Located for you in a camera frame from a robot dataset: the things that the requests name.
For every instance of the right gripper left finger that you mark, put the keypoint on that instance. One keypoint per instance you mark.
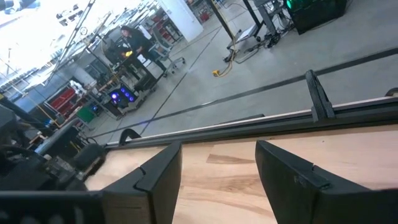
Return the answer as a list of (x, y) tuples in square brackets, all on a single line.
[(146, 193)]

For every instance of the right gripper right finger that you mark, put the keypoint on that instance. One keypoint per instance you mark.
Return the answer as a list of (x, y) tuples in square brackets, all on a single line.
[(304, 199)]

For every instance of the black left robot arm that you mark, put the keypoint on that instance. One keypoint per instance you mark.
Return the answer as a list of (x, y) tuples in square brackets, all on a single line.
[(12, 149)]

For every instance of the green bin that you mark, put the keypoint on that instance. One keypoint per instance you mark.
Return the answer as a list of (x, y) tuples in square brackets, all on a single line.
[(86, 114)]

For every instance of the red storage bin rack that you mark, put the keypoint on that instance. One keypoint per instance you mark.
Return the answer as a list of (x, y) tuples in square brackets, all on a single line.
[(63, 99)]

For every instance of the computer case with purple lights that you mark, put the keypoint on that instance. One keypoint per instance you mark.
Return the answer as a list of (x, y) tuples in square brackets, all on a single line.
[(122, 95)]

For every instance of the black work table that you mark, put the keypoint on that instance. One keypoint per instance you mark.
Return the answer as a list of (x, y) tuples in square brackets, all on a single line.
[(143, 73)]

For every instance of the small yellow tool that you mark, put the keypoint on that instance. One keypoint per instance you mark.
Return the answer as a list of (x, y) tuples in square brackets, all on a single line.
[(128, 53)]

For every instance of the black diagonal truss pole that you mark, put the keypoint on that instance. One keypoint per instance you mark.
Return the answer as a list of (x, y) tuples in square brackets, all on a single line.
[(73, 35)]

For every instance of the grey office chair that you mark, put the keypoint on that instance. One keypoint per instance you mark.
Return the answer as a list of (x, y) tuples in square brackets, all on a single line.
[(164, 49)]

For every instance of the person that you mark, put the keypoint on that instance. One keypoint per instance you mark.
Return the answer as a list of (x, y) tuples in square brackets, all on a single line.
[(138, 40)]

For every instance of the white pillar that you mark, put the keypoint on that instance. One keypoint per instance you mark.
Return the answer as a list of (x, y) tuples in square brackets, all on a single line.
[(183, 18)]

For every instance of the black computer with green light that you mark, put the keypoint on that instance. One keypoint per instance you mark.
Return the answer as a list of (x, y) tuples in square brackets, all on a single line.
[(317, 15)]

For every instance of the grey workstation stand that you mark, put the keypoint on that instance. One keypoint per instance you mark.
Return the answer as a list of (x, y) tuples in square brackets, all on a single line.
[(262, 18)]

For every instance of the black aluminium table frame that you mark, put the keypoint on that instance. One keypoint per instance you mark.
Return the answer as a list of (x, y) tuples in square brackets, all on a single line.
[(280, 123)]

